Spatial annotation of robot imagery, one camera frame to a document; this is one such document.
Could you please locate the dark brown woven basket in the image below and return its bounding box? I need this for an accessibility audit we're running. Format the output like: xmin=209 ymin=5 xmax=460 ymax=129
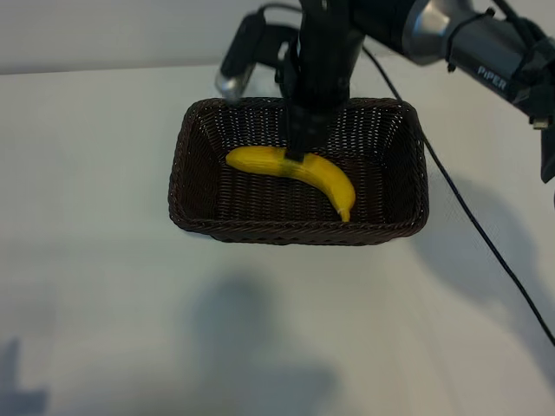
xmin=167 ymin=97 xmax=430 ymax=247

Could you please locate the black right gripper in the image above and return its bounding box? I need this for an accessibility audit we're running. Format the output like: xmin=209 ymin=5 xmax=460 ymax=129
xmin=276 ymin=0 xmax=365 ymax=165

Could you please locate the long black cable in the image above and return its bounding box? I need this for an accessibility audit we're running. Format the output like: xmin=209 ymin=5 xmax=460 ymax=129
xmin=361 ymin=44 xmax=555 ymax=348

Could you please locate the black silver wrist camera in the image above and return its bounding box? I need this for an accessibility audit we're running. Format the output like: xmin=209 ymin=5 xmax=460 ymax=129
xmin=214 ymin=11 xmax=301 ymax=104

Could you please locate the yellow banana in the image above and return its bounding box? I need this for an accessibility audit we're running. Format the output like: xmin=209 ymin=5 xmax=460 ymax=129
xmin=225 ymin=146 xmax=356 ymax=223

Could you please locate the black cable tie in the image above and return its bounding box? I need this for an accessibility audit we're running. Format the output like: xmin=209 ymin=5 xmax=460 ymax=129
xmin=446 ymin=9 xmax=496 ymax=74

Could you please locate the black cable bundle with connector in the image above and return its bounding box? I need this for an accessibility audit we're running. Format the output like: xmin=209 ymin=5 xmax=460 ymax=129
xmin=489 ymin=0 xmax=555 ymax=131

